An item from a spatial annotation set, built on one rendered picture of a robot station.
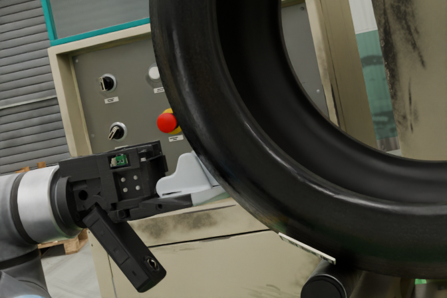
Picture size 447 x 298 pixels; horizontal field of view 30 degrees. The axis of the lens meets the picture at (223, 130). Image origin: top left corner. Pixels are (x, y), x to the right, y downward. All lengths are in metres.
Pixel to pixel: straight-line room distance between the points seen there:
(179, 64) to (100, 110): 0.89
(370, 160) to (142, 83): 0.72
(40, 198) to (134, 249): 0.12
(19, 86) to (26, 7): 0.96
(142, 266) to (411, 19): 0.49
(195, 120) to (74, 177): 0.22
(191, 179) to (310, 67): 0.67
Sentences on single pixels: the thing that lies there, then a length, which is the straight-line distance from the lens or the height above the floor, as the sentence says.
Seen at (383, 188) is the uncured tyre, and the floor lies 0.96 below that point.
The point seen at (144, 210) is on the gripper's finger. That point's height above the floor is 1.01.
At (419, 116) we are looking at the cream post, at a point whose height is 1.03.
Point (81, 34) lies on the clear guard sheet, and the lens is 1.69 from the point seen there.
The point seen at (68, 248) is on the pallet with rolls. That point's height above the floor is 0.05.
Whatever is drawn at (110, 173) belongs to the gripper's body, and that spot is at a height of 1.05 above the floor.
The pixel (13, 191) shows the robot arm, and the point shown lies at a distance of 1.02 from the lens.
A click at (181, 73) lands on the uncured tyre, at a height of 1.14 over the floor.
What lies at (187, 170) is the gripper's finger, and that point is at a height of 1.04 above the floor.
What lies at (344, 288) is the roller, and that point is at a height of 0.90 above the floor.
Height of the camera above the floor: 1.12
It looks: 3 degrees down
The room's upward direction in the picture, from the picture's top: 12 degrees counter-clockwise
